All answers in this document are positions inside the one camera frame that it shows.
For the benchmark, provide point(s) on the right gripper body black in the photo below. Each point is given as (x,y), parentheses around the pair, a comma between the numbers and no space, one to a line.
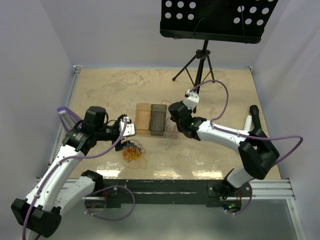
(189,110)

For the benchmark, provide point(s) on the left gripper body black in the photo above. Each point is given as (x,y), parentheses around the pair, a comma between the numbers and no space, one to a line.
(110,132)

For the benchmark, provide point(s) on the yellow red cable ball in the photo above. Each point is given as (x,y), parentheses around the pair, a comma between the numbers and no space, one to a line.
(133,156)

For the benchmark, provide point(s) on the clear transparent bin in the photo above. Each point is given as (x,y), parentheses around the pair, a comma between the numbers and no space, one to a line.
(170,126)

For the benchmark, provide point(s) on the grey transparent bin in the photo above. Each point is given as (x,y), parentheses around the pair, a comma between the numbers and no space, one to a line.
(157,124)

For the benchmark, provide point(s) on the orange transparent bin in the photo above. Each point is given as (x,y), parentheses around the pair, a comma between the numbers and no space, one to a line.
(142,118)

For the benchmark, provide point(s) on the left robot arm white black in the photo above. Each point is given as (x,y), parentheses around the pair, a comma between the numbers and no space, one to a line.
(41,211)

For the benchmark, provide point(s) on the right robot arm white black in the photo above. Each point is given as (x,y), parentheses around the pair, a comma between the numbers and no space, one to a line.
(258,155)

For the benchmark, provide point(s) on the purple metronome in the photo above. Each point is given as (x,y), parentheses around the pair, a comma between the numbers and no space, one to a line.
(68,118)

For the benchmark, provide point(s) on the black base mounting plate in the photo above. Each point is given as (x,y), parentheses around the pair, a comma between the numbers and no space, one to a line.
(166,192)

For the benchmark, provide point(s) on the white microphone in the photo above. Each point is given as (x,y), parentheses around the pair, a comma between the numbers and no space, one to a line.
(248,123)

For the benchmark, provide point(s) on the black microphone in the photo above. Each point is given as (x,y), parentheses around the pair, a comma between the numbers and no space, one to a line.
(255,114)

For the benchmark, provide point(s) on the black music stand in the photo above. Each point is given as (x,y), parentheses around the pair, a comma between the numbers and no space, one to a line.
(235,21)

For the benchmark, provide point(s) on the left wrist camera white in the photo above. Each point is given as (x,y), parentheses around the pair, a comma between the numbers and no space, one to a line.
(126,127)

